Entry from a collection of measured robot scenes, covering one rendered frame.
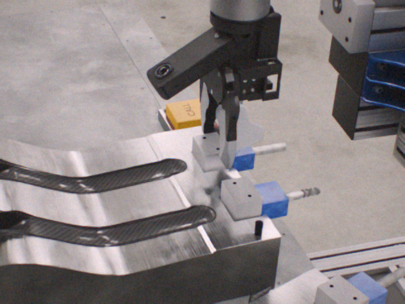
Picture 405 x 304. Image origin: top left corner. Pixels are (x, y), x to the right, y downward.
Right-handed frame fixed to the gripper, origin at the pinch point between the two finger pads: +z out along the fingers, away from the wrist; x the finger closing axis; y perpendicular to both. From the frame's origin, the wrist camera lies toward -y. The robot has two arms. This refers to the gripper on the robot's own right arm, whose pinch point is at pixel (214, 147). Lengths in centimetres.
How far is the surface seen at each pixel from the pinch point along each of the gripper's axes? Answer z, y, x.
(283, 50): 91, 103, 177
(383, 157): 91, 103, 101
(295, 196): 1.5, 7.1, -11.3
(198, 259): 2.8, -8.7, -17.7
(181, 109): 7.1, 2.9, 21.3
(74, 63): 10.7, -8.5, 47.4
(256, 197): -0.9, 0.6, -12.9
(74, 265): 0.3, -23.5, -17.0
